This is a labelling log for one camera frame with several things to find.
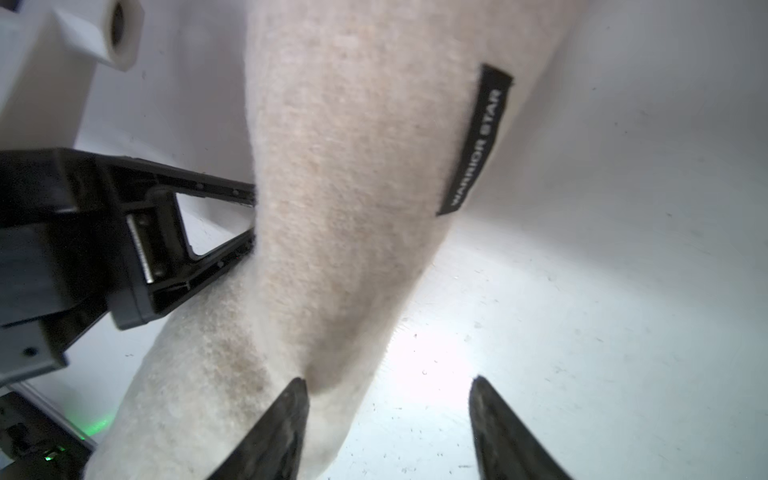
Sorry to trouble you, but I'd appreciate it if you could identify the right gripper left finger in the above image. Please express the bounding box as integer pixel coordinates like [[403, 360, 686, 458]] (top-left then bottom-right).
[[208, 378, 310, 480]]

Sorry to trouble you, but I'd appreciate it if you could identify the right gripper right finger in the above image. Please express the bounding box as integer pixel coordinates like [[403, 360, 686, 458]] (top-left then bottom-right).
[[468, 376, 571, 480]]

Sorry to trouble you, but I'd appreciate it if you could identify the beige knitted scarf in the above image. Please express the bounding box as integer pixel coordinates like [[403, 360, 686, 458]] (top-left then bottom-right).
[[84, 1, 584, 479]]

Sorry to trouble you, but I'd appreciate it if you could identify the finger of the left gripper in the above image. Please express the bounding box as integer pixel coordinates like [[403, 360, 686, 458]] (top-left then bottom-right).
[[107, 158, 255, 330]]

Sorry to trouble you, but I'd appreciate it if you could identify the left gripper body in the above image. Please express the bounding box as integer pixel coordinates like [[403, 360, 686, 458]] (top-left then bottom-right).
[[1, 148, 148, 384]]

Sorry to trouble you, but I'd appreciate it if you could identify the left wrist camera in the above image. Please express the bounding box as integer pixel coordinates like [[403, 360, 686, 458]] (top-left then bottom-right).
[[1, 0, 145, 150]]

